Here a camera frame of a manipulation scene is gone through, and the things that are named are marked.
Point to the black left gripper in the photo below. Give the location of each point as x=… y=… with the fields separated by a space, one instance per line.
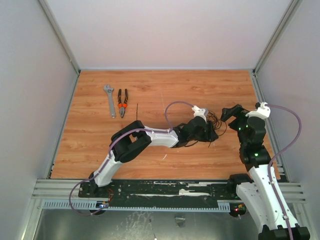
x=210 y=135

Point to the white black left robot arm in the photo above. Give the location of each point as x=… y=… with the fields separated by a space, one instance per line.
x=132 y=140

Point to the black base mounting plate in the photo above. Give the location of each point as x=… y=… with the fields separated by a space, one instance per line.
x=165 y=194

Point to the black zip tie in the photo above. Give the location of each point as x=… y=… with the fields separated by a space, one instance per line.
x=137 y=109

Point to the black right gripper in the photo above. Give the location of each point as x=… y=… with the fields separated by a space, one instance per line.
x=238 y=119

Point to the silver adjustable wrench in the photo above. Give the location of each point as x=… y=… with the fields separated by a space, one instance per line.
x=109 y=91

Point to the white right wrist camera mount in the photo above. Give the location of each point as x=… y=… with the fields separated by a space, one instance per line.
x=261 y=111

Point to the aluminium frame rail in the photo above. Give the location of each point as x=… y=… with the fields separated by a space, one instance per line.
x=292 y=191

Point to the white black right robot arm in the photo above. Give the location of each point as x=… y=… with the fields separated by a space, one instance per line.
x=259 y=189

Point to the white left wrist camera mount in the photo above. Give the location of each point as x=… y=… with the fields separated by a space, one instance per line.
x=200 y=112

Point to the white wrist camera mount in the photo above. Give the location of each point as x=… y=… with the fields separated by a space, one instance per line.
x=261 y=111
x=200 y=112

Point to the orange black pliers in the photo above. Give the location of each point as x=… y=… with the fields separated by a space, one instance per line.
x=122 y=104

